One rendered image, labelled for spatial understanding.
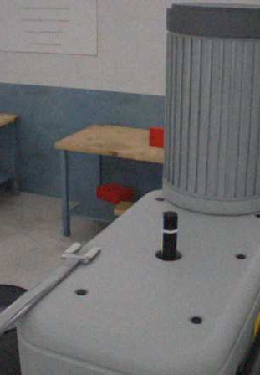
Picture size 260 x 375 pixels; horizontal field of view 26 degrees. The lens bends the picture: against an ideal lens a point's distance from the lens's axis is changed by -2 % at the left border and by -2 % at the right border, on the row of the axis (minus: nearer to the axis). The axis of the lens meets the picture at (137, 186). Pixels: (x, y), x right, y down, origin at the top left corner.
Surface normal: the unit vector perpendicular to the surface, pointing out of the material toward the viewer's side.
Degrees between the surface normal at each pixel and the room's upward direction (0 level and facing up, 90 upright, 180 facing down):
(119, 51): 90
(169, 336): 0
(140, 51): 90
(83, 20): 90
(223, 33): 90
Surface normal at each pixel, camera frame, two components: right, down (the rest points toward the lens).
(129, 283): 0.01, -0.94
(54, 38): -0.40, 0.32
